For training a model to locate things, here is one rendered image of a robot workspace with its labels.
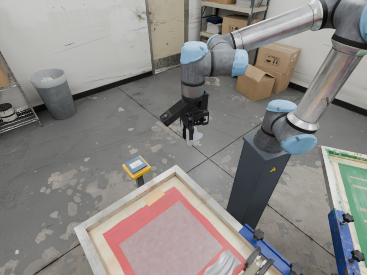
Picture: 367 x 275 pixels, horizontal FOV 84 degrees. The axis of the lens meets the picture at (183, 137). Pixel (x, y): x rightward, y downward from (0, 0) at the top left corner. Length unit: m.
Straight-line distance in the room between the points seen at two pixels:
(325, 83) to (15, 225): 2.61
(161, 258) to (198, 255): 0.15
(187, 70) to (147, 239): 0.74
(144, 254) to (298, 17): 1.03
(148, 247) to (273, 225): 1.49
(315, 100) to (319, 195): 1.95
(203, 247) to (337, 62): 0.83
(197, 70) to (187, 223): 0.71
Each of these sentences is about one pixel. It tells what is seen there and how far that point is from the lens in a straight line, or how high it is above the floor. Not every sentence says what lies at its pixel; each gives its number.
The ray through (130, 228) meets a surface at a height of 0.96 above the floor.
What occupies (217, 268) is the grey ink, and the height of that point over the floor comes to 0.96.
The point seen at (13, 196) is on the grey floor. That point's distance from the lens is 2.89.
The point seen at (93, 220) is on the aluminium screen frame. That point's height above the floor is 0.99.
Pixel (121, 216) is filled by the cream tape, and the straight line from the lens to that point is 1.10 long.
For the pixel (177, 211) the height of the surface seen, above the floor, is 0.96.
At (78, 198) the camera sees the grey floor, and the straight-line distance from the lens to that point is 2.50.
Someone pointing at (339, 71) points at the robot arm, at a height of 1.64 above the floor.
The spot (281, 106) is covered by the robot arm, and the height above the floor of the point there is 1.43.
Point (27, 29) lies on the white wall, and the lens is 3.80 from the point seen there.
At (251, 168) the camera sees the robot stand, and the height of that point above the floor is 1.06.
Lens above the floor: 1.89
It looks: 41 degrees down
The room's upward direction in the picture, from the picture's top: straight up
